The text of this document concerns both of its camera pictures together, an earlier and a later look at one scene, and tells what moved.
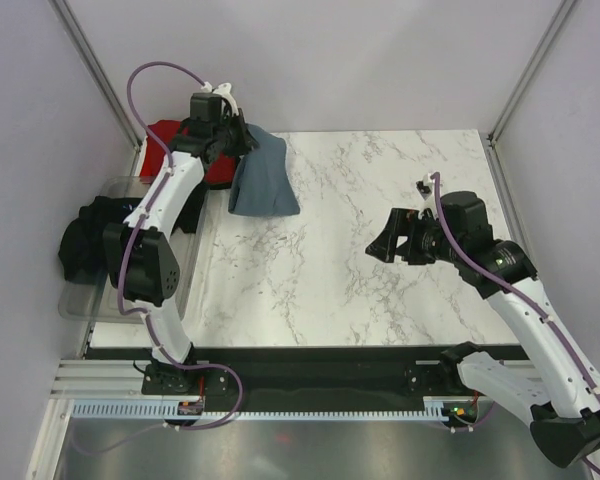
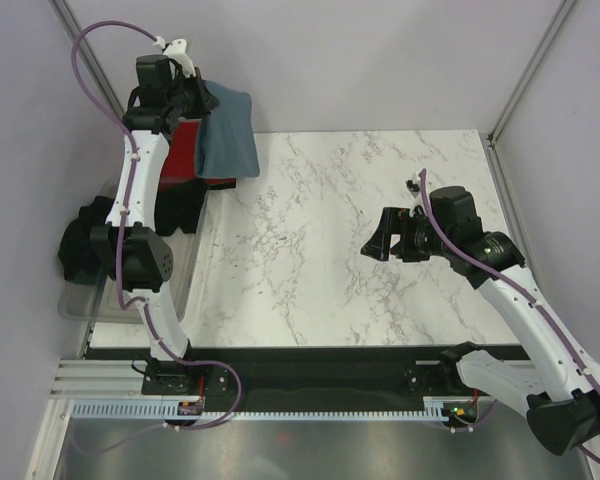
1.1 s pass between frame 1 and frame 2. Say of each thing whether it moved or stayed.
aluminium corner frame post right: stayed
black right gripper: stayed
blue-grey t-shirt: moved
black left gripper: moved
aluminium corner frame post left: stayed
